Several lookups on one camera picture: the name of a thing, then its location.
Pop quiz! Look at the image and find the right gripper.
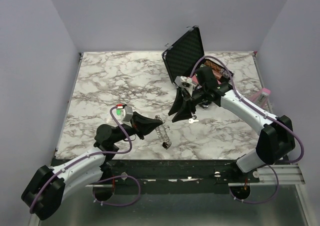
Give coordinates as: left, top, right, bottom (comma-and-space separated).
168, 85, 208, 122

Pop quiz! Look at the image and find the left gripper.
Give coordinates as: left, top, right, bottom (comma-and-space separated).
111, 111, 163, 144

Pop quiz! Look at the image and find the metal key organizer ring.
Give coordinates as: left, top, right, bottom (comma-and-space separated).
154, 114, 174, 149

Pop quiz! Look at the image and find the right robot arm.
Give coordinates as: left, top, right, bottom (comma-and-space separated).
168, 67, 295, 182

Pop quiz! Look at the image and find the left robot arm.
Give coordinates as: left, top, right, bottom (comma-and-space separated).
21, 112, 162, 220

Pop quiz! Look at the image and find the black poker chip case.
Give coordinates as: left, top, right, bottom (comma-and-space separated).
162, 26, 234, 85

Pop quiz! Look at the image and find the pink holder block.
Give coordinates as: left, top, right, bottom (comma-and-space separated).
249, 88, 271, 110

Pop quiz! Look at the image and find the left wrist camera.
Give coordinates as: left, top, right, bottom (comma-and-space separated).
120, 106, 133, 124

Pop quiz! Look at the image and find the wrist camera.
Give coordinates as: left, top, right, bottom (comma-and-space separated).
174, 76, 196, 96
120, 106, 133, 124

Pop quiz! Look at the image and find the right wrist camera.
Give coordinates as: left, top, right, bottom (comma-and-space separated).
174, 76, 196, 96

